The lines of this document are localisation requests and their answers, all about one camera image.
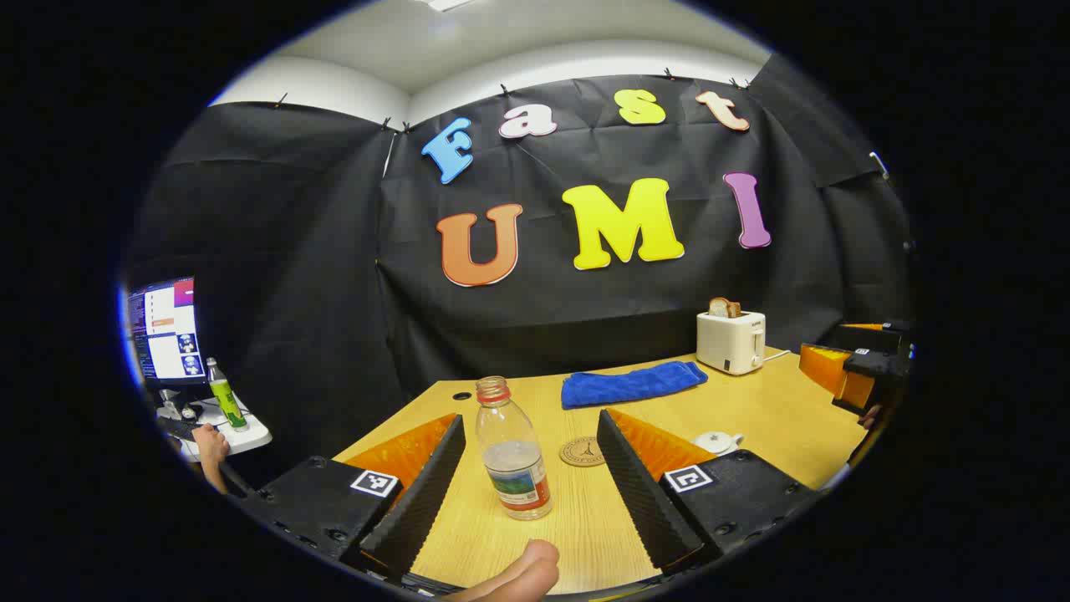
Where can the clear plastic water bottle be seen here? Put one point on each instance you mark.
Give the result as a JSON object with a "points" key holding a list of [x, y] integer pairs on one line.
{"points": [[512, 468]]}

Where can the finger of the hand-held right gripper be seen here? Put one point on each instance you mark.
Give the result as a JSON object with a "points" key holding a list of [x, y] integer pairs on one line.
{"points": [[873, 336], [827, 368]]}

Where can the white side table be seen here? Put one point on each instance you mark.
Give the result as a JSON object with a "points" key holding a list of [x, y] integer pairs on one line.
{"points": [[251, 436]]}

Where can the white floral teacup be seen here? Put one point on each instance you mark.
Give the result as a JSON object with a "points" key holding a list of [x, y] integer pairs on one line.
{"points": [[720, 449]]}

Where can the black backdrop cloth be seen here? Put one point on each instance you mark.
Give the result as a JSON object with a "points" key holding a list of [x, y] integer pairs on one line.
{"points": [[334, 251]]}

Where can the blue folded towel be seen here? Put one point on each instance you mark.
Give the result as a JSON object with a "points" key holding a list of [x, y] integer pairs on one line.
{"points": [[631, 385]]}

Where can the computer monitor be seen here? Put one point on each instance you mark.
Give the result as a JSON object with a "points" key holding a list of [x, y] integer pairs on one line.
{"points": [[167, 330]]}

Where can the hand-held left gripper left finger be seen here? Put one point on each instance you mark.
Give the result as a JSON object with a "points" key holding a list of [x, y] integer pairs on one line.
{"points": [[426, 493]]}

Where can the white toaster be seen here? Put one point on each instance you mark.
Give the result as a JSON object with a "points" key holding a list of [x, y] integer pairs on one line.
{"points": [[727, 343]]}

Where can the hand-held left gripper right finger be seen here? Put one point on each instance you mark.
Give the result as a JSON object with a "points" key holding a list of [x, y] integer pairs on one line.
{"points": [[635, 493]]}

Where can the round wooden coaster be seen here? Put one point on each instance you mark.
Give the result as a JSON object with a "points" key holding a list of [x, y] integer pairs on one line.
{"points": [[579, 451]]}

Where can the green drink bottle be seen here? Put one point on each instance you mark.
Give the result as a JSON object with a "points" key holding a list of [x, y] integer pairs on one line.
{"points": [[226, 401]]}

